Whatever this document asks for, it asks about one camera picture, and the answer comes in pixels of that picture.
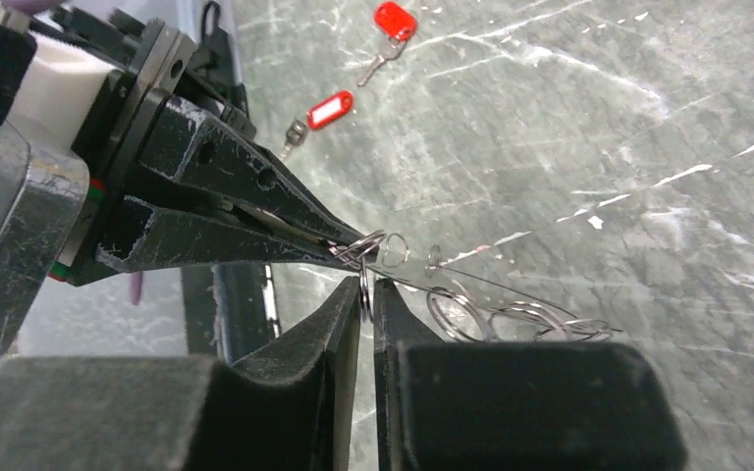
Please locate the key with red label fob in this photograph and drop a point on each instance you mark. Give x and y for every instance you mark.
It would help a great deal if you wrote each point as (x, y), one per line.
(316, 118)

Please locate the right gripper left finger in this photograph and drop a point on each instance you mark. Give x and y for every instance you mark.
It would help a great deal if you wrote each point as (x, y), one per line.
(286, 406)

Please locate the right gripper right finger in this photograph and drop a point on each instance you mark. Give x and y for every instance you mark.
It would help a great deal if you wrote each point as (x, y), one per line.
(556, 405)

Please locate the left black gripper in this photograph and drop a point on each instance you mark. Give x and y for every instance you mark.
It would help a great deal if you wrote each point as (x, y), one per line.
(168, 141)

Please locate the key with red tag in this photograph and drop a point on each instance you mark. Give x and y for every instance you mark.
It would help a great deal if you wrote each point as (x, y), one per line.
(398, 26)

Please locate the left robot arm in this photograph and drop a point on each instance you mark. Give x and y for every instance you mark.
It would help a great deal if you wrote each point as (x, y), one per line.
(47, 87)

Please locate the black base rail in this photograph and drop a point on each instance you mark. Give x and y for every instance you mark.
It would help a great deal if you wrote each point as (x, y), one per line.
(230, 310)

